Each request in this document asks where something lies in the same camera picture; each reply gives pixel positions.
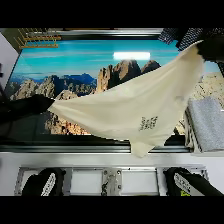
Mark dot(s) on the cream T-shirt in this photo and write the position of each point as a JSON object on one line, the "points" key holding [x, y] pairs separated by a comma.
{"points": [[133, 103]]}

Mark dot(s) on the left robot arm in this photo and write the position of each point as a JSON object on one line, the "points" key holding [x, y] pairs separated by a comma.
{"points": [[20, 108]]}

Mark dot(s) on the grey garment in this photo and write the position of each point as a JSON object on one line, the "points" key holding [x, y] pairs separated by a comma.
{"points": [[210, 123]]}

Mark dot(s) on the silver frame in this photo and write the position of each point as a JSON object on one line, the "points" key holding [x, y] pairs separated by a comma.
{"points": [[111, 181]]}

